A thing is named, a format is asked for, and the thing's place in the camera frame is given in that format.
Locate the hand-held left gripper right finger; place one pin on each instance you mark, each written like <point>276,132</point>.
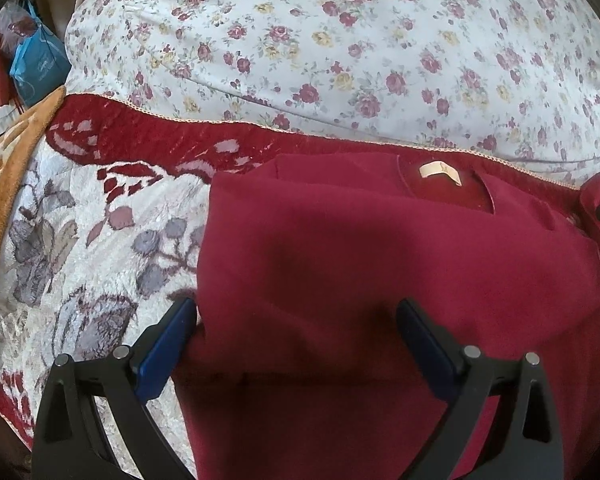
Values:
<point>425,352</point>

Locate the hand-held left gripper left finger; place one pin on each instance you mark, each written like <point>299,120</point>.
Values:
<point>166,355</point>

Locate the dark red garment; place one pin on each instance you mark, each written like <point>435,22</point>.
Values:
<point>330,260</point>

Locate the red and white floral blanket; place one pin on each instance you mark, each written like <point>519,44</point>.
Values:
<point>105,260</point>

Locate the orange plush blanket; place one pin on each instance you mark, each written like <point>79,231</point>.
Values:
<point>0,220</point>

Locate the blue plastic bag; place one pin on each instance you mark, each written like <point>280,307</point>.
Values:
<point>37,65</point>

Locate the white floral duvet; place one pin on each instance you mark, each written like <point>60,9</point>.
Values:
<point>330,35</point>

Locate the clear plastic bag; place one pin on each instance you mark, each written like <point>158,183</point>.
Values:
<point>14,22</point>

